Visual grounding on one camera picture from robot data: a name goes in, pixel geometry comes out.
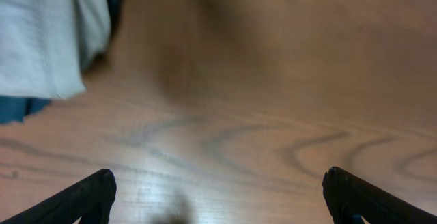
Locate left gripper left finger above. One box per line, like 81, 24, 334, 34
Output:
1, 169, 117, 224

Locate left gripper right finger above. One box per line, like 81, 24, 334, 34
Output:
322, 167, 436, 224

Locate khaki beige shorts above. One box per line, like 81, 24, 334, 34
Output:
0, 0, 112, 100

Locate folded navy blue shorts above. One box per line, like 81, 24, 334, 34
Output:
0, 0, 132, 125

